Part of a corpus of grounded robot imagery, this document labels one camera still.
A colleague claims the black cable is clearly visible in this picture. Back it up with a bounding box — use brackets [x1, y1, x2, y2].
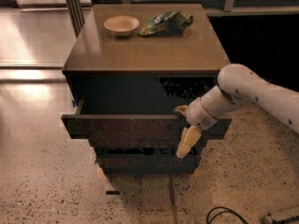
[206, 206, 249, 224]

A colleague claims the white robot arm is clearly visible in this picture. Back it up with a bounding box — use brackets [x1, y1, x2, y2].
[174, 63, 299, 159]

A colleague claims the white ceramic bowl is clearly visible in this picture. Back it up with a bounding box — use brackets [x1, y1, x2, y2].
[104, 16, 139, 37]

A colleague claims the dark brown drawer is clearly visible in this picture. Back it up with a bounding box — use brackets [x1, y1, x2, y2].
[94, 147, 199, 174]
[61, 98, 233, 149]

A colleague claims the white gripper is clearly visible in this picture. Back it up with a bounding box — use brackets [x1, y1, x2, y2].
[173, 98, 218, 159]

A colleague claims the green chip bag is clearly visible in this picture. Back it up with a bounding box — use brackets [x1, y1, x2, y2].
[139, 10, 193, 37]

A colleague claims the dark brown drawer cabinet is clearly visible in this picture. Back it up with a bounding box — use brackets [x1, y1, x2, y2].
[62, 3, 232, 175]

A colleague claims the white power strip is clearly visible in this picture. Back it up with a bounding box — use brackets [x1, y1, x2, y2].
[261, 206, 299, 224]

